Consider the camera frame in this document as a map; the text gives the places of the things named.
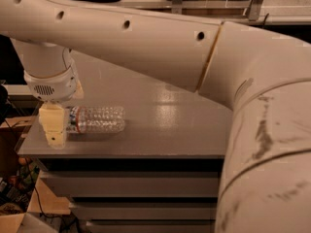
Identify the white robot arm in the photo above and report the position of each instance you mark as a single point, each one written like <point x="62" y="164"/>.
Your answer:
<point x="262" y="76"/>

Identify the cardboard box left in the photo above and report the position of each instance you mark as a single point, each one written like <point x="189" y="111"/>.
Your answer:
<point x="43" y="214"/>

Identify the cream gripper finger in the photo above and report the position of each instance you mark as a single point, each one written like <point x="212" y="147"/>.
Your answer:
<point x="52" y="119"/>

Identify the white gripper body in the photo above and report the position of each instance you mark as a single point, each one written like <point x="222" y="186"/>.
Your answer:
<point x="51" y="86"/>

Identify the clear ribbed water bottle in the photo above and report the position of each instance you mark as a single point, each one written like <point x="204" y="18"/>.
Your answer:
<point x="97" y="120"/>

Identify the white shelf with metal brackets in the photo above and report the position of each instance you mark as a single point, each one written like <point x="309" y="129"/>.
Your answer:
<point x="268" y="12"/>

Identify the grey drawer cabinet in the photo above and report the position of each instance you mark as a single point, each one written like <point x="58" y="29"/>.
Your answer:
<point x="161" y="174"/>

